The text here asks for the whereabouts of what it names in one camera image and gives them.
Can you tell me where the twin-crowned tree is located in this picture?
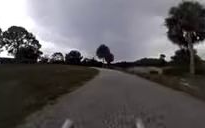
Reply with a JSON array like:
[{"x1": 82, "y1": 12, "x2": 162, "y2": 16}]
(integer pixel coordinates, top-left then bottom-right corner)
[{"x1": 95, "y1": 43, "x2": 115, "y2": 68}]

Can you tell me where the row of distant trees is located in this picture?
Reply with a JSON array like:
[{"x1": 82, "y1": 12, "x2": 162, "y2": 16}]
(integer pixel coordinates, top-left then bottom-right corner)
[{"x1": 39, "y1": 49, "x2": 104, "y2": 68}]

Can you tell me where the grey asphalt path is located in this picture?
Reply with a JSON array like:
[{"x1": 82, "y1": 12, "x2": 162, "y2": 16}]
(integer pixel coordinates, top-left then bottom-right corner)
[{"x1": 15, "y1": 66, "x2": 205, "y2": 128}]

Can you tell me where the distant treeline beyond water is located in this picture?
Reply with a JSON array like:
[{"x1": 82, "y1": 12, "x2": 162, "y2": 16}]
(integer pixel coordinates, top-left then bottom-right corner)
[{"x1": 111, "y1": 53, "x2": 173, "y2": 69}]

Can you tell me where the small bush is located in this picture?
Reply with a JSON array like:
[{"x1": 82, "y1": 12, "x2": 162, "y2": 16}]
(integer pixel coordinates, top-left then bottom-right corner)
[{"x1": 148, "y1": 69, "x2": 160, "y2": 76}]

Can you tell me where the robot's own part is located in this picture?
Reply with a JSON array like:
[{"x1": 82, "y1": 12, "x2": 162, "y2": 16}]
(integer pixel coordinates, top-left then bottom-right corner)
[
  {"x1": 61, "y1": 118, "x2": 75, "y2": 128},
  {"x1": 134, "y1": 117, "x2": 147, "y2": 128}
]

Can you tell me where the dark grass field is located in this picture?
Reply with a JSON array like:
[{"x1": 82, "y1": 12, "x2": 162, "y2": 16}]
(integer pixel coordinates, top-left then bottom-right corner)
[{"x1": 0, "y1": 63, "x2": 100, "y2": 128}]

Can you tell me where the dark bushy tree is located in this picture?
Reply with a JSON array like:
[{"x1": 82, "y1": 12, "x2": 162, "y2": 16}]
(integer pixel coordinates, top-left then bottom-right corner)
[{"x1": 170, "y1": 48, "x2": 202, "y2": 68}]

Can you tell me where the broad dark tree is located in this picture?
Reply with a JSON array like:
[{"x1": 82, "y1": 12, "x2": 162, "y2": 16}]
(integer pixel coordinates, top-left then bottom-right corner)
[{"x1": 2, "y1": 25, "x2": 44, "y2": 64}]

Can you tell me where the grass verge beside water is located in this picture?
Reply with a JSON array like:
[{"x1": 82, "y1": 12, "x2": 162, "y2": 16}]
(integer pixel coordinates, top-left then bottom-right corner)
[{"x1": 118, "y1": 65, "x2": 205, "y2": 105}]

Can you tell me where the palm tree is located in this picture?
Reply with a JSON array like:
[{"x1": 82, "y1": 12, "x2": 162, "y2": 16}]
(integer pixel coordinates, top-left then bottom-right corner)
[{"x1": 163, "y1": 0, "x2": 205, "y2": 77}]

